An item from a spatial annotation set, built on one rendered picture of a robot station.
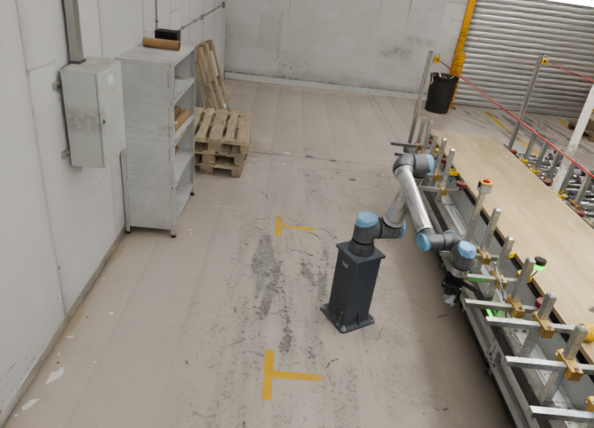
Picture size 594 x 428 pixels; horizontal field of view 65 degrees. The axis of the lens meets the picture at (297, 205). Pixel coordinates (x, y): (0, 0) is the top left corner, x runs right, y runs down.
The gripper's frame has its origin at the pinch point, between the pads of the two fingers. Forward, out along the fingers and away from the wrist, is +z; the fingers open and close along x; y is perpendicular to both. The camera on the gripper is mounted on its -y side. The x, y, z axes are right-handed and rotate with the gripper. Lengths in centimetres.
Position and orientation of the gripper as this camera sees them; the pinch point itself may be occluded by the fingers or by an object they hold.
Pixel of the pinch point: (452, 304)
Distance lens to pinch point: 264.4
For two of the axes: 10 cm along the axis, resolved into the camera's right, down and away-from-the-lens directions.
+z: -1.1, 8.8, 4.6
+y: -9.9, -1.1, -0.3
